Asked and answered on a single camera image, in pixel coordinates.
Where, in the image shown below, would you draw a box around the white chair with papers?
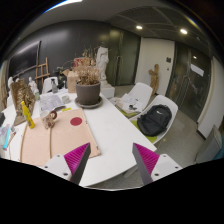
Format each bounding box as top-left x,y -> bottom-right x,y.
114,82 -> 152,118

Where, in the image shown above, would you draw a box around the white chair behind table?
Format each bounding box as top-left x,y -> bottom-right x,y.
42,77 -> 58,94

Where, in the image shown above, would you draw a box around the open newspaper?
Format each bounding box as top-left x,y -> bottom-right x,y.
40,92 -> 65,111

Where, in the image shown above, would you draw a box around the papers on chair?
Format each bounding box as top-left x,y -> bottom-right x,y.
116,93 -> 143,114

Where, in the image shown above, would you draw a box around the colourful printed sheet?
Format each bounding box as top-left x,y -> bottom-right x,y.
0,124 -> 16,150

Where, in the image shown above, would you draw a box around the wooden easel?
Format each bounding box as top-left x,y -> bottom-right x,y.
35,58 -> 50,84

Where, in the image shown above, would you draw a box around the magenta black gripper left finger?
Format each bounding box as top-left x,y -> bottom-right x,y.
64,143 -> 91,185

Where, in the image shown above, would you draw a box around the wooden figure statue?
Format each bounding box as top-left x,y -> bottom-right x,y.
148,64 -> 159,94

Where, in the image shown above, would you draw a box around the grey flower pot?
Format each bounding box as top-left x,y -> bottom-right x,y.
76,83 -> 100,104

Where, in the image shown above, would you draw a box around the light wooden board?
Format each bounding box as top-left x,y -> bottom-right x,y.
20,109 -> 101,166

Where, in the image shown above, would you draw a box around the golden carved sculpture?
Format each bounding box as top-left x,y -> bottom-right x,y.
10,79 -> 35,126

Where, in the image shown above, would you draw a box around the wooden stick on board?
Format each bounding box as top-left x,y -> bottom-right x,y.
49,128 -> 52,159

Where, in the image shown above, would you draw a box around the black backpack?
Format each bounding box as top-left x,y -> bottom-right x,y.
137,104 -> 172,137

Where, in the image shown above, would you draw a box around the yellow plastic bottle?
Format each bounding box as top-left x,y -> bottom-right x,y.
21,101 -> 35,129

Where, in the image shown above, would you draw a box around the dried brown plant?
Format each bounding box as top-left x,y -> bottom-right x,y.
73,48 -> 99,86

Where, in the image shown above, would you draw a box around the red round coaster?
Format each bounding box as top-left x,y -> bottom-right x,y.
70,117 -> 82,126

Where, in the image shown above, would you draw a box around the white chair with backpack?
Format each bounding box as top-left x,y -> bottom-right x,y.
130,95 -> 178,144

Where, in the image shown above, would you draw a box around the white plaster bust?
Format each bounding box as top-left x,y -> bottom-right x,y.
29,77 -> 39,94

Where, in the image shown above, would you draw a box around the black wall screen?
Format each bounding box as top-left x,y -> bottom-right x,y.
8,41 -> 40,77

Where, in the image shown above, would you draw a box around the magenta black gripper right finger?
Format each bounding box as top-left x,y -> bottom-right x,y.
132,143 -> 159,185

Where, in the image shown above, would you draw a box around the cardboard box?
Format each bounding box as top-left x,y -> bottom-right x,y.
63,69 -> 78,93

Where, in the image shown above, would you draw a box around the white plaster statue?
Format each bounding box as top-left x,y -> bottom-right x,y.
96,47 -> 109,86

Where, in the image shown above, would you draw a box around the grey pot saucer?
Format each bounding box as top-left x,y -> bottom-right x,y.
74,96 -> 103,109

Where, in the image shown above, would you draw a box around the floral ceramic mug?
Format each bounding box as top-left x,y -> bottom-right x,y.
40,110 -> 57,129

